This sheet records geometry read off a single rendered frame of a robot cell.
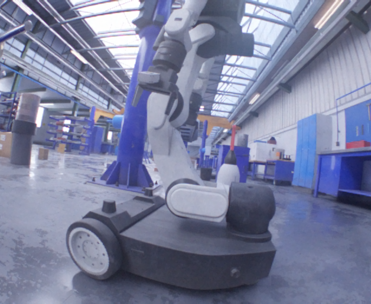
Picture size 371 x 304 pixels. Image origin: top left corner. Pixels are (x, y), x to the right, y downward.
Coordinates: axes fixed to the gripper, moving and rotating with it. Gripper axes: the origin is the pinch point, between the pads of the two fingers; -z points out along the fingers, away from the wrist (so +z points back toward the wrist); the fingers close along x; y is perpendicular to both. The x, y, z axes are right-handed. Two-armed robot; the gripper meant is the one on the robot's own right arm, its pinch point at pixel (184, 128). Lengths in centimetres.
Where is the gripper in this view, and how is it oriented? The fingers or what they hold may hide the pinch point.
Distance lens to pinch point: 93.6
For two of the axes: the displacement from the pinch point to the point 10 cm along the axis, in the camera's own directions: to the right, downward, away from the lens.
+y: -2.0, -0.7, -9.8
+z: 3.2, -9.5, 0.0
